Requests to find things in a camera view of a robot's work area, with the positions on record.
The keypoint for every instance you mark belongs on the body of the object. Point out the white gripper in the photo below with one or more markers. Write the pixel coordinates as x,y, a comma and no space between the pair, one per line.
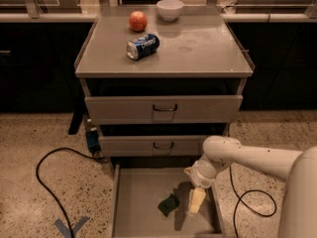
202,178

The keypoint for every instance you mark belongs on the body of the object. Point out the green yellow sponge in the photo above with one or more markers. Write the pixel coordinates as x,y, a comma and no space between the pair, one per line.
168,205

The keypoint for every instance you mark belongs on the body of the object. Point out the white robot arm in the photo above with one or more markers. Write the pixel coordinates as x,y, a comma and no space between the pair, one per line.
297,169

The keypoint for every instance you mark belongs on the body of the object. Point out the grey bottom drawer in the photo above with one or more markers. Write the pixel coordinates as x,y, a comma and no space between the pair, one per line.
136,196

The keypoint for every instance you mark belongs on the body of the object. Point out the grey drawer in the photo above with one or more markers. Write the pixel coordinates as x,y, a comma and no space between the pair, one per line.
139,109
136,196
142,146

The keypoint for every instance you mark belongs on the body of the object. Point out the grey middle drawer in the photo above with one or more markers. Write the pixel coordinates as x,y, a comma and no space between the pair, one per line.
142,146

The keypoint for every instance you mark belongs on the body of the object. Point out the grey top drawer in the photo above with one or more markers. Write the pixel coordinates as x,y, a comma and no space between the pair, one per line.
139,109

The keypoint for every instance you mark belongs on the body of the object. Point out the grey drawer cabinet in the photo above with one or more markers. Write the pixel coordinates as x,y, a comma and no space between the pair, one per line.
197,55

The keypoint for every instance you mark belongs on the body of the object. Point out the dark background counter cabinets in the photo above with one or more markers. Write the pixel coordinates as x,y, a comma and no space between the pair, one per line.
38,63

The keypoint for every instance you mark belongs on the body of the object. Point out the blue power adapter box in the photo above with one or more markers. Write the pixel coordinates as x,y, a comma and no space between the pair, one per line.
92,141

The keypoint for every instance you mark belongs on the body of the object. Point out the blue tape cross mark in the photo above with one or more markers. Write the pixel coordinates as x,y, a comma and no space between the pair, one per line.
72,230

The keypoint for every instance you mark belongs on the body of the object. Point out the blue pepsi can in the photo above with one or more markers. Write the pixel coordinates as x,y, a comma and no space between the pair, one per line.
142,47

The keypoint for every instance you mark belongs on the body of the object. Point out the red apple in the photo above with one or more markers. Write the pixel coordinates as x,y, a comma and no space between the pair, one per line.
138,21

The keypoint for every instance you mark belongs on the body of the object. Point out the white bowl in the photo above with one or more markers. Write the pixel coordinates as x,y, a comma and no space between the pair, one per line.
169,10

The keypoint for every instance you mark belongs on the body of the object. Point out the black middle drawer handle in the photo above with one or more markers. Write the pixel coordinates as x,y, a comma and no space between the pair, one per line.
163,146

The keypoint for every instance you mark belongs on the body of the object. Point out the black drawer handle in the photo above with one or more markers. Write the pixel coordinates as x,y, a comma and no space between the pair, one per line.
165,108
163,146

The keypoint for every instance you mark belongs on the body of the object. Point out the black top drawer handle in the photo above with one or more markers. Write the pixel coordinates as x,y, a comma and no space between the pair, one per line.
165,108

